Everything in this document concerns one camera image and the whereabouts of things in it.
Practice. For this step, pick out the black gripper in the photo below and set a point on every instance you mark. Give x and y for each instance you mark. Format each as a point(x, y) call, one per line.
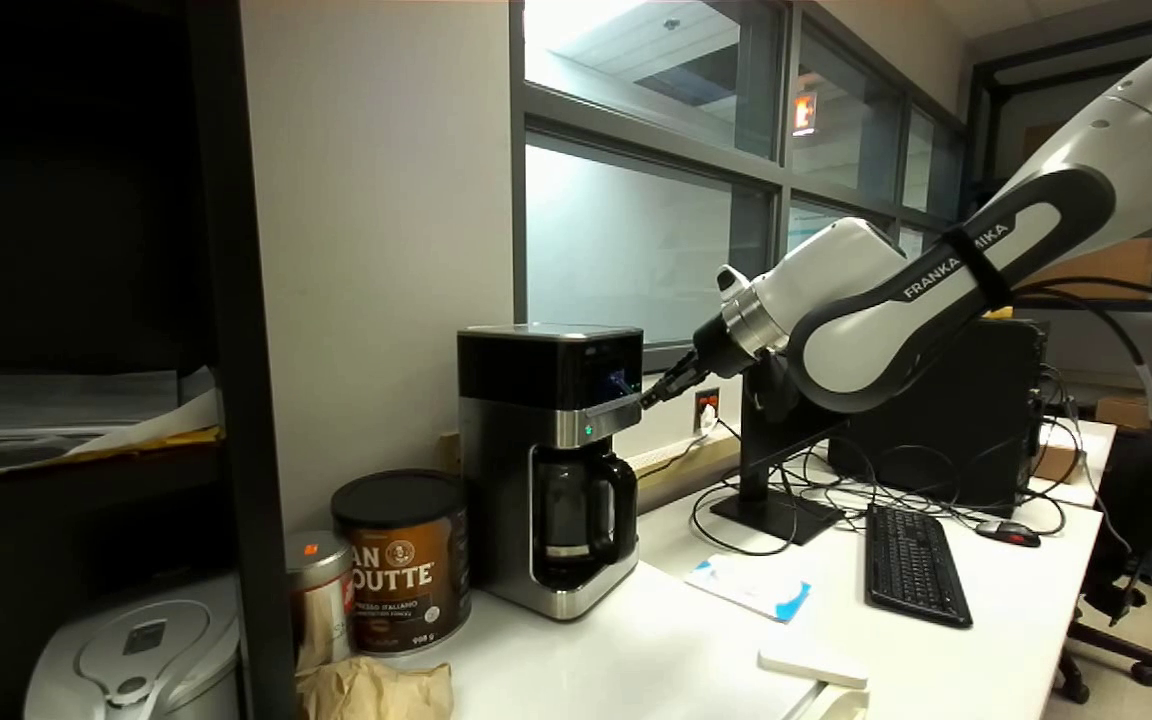
point(715, 352)

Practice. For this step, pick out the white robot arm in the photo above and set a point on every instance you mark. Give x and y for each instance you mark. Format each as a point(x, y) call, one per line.
point(854, 319)

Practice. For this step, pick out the black silver coffee machine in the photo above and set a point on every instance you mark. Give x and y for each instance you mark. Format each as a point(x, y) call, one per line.
point(527, 394)

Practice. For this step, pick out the glass coffee carafe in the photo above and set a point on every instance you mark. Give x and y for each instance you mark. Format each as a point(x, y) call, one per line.
point(585, 513)

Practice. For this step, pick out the brown coffee can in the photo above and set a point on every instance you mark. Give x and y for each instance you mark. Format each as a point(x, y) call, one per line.
point(410, 556)

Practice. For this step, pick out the blue white paper packet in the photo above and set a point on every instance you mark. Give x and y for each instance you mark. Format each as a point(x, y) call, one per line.
point(749, 586)

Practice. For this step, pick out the black computer monitor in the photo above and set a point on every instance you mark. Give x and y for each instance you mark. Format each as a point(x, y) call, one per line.
point(959, 432)

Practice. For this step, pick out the black keyboard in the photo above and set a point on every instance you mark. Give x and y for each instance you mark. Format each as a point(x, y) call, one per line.
point(910, 566)

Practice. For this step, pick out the small silver lidded jar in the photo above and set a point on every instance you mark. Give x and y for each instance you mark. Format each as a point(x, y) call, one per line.
point(323, 596)

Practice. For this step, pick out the white round appliance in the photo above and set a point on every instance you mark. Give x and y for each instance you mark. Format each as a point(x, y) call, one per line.
point(153, 659)

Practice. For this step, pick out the black tall shelf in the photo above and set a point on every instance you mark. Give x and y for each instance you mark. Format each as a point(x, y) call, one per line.
point(130, 246)

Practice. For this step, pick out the stack of papers on shelf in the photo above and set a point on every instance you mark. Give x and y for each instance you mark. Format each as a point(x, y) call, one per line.
point(70, 419)

